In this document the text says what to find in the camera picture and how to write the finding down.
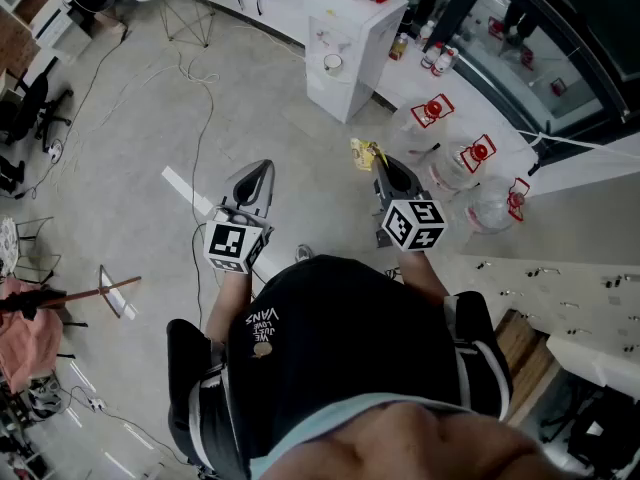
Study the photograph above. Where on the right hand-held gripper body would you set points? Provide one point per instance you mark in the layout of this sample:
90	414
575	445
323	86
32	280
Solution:
415	225

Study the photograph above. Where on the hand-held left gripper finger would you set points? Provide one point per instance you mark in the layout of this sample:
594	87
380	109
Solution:
267	195
235	186

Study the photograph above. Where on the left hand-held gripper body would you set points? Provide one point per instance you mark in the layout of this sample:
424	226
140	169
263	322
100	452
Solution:
227	240

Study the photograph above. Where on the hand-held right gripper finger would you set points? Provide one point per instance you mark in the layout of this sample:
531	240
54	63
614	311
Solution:
381	178
417	186

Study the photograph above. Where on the person's left forearm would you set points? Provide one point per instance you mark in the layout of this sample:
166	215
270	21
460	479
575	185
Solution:
227	303

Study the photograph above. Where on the person's right forearm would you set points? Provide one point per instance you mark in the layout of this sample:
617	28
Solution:
420	275

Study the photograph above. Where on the white bottle red cap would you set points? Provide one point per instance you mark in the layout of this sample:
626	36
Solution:
444	63
431	57

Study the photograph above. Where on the wooden coat rack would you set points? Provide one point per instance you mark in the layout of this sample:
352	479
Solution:
107	285

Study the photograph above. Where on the yellowish drink bottle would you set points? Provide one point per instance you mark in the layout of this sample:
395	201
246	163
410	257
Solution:
398	48

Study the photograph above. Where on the white water dispenser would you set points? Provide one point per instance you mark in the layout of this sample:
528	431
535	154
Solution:
350	43

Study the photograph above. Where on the person's black shirt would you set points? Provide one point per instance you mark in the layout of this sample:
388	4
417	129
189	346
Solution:
340	343

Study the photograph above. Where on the clear plastic bottle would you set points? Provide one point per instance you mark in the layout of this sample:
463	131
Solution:
425	33

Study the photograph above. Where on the white power strip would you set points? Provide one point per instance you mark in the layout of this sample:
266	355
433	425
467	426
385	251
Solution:
55	150
96	405

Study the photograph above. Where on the person's light blue face mask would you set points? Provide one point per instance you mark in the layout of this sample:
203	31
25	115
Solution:
320	423

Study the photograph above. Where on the black office chair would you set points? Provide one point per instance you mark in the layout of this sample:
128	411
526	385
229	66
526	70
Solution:
30	108

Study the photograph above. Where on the pink jacket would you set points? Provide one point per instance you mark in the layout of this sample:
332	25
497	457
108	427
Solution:
27	338

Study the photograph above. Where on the person's chin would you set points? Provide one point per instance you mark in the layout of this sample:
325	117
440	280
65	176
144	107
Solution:
415	448

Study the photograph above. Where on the black window frame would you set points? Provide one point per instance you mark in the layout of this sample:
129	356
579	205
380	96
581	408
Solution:
595	33

